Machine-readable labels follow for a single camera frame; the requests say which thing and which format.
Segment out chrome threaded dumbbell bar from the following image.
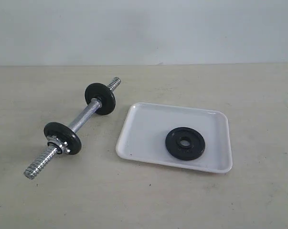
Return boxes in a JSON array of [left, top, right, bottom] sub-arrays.
[[23, 77, 121, 180]]

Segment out black weight plate end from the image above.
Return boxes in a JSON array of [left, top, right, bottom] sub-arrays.
[[85, 83, 116, 115]]

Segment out black weight plate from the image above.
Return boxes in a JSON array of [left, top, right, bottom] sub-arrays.
[[43, 122, 82, 155], [165, 127, 206, 161]]

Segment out white rectangular plastic tray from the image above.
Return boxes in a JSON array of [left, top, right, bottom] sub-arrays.
[[116, 103, 233, 174]]

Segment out chrome spin-lock collar nut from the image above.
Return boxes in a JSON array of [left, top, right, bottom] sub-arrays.
[[46, 135, 71, 155]]

